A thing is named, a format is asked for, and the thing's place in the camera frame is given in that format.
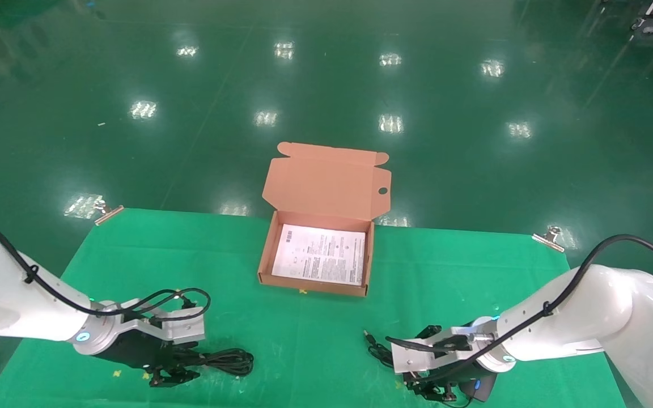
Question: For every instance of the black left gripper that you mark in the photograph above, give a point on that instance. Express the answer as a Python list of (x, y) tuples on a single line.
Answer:
[(134, 351)]

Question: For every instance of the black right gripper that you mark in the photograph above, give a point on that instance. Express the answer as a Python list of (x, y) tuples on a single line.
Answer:
[(465, 373)]

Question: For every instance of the open brown cardboard box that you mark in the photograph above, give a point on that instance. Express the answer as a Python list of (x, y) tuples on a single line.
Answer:
[(326, 181)]

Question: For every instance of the green table cloth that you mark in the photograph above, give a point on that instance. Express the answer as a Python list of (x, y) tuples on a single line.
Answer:
[(304, 351)]

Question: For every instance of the printed white paper sheet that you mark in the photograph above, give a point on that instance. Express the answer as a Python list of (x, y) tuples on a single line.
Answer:
[(321, 255)]

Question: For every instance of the metal cloth clip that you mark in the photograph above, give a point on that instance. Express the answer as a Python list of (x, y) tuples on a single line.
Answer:
[(547, 238), (109, 215)]

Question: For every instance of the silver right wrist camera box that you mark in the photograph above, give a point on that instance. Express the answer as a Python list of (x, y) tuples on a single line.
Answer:
[(417, 357)]

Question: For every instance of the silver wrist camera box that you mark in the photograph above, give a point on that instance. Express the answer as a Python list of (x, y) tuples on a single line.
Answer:
[(417, 357), (182, 331)]

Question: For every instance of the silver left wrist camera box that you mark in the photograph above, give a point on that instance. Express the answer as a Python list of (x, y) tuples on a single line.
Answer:
[(182, 331)]

